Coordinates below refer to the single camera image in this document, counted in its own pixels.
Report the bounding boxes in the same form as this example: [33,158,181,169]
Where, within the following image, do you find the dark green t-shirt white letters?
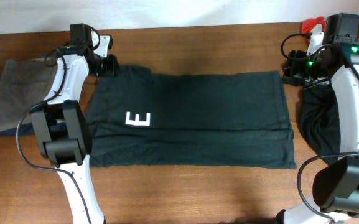
[86,65,296,169]

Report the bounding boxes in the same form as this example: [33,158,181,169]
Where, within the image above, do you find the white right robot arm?
[276,44,359,223]

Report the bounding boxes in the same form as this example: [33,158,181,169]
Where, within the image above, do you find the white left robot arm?
[30,55,119,223]

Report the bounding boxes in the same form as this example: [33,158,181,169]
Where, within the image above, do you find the black garment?
[296,85,340,156]

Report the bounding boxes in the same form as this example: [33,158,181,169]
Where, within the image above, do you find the grey folded trousers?
[0,59,57,136]

